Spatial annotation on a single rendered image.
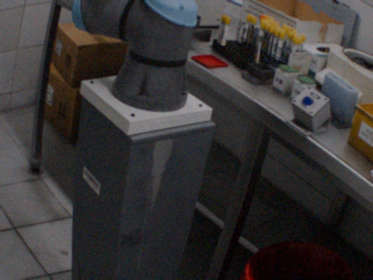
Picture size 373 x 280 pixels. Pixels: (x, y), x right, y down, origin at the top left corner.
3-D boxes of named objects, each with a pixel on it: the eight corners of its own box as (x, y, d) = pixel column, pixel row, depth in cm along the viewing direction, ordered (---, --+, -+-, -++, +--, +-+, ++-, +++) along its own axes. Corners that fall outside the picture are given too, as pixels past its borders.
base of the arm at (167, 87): (127, 113, 117) (138, 64, 112) (102, 82, 128) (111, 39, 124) (199, 111, 124) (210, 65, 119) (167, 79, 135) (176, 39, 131)
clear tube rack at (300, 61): (236, 47, 175) (240, 25, 171) (259, 47, 181) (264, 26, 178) (286, 76, 162) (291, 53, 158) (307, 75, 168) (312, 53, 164)
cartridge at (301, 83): (288, 100, 146) (294, 76, 143) (300, 99, 149) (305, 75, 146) (300, 108, 143) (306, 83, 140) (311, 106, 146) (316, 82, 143)
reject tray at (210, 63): (190, 58, 158) (191, 55, 158) (210, 57, 162) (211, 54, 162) (207, 68, 154) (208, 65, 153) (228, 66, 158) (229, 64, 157)
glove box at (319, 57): (291, 63, 173) (296, 35, 169) (333, 62, 188) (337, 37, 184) (320, 82, 165) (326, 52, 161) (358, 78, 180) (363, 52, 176)
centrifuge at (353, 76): (303, 78, 164) (311, 39, 159) (362, 80, 179) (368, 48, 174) (355, 119, 147) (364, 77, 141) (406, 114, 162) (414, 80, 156)
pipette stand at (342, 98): (313, 109, 145) (321, 73, 140) (329, 108, 149) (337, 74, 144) (338, 129, 138) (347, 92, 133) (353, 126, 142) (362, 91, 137)
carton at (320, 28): (234, 32, 189) (242, -8, 182) (290, 33, 207) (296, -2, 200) (289, 63, 173) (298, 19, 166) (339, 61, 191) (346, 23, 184)
